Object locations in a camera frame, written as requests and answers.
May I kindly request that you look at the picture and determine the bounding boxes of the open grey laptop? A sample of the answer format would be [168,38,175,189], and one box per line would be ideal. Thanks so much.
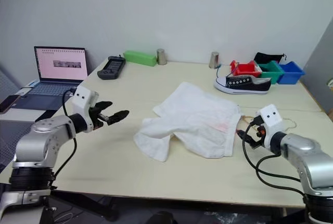
[15,46,89,110]

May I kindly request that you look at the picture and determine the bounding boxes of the grey perforated panel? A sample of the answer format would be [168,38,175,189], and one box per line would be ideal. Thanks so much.
[0,63,23,105]

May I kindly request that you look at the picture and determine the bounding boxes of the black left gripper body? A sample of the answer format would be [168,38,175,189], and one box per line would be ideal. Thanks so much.
[88,103,110,131]

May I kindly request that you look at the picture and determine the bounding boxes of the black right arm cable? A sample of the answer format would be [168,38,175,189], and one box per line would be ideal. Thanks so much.
[241,116,308,202]

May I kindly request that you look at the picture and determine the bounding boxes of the clear crumpled plastic bag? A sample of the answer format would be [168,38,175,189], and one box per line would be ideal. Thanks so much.
[204,210,262,224]

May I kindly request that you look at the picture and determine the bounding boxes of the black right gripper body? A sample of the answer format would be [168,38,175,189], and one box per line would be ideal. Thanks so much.
[250,121,267,147]

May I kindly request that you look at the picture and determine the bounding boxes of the black drawstring pouch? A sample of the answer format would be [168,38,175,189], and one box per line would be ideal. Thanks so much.
[253,52,287,65]

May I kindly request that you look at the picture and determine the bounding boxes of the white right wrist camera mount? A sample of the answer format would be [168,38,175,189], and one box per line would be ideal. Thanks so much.
[255,104,285,148]

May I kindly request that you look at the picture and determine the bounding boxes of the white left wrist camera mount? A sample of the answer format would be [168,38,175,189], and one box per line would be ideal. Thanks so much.
[71,85,100,132]

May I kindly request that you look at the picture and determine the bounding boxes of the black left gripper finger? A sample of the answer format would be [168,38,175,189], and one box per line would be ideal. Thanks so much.
[107,109,130,126]
[94,101,113,113]

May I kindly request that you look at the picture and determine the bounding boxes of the metal cup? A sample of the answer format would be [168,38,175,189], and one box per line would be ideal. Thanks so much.
[208,51,221,69]
[156,48,168,66]

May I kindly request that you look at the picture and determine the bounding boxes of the red plastic bin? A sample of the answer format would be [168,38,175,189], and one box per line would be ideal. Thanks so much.
[229,60,262,78]

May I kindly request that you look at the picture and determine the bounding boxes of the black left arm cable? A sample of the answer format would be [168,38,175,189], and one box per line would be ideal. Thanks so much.
[53,89,79,182]

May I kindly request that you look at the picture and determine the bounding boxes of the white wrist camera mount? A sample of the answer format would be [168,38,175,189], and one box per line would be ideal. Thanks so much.
[255,104,285,148]
[71,85,100,132]

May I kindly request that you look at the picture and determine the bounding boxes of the dark smartphone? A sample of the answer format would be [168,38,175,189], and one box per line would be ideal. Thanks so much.
[0,94,21,115]

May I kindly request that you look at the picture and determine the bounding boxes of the green plastic bin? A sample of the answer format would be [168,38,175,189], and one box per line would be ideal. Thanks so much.
[255,60,285,85]

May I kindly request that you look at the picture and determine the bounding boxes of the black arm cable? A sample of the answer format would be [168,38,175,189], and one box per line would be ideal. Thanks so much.
[53,89,79,182]
[241,116,308,202]

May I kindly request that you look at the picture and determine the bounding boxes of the blue plastic bin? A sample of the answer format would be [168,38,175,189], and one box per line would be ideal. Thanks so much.
[276,61,306,85]

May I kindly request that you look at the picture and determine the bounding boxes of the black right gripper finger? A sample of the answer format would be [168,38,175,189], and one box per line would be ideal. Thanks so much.
[237,129,252,142]
[245,136,260,150]

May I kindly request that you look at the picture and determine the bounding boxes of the black white canvas sneaker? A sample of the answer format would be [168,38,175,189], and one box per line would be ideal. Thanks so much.
[213,75,272,95]

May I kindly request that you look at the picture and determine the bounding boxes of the black table frame leg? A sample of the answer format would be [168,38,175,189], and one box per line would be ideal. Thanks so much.
[50,191,118,222]

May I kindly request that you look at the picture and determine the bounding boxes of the black handheld controller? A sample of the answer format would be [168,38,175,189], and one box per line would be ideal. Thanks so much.
[97,55,127,81]

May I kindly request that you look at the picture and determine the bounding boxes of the white cloth garment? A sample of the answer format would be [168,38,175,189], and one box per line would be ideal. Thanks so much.
[133,81,241,163]

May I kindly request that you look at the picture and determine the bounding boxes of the green rectangular box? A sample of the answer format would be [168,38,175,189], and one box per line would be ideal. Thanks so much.
[123,50,158,67]

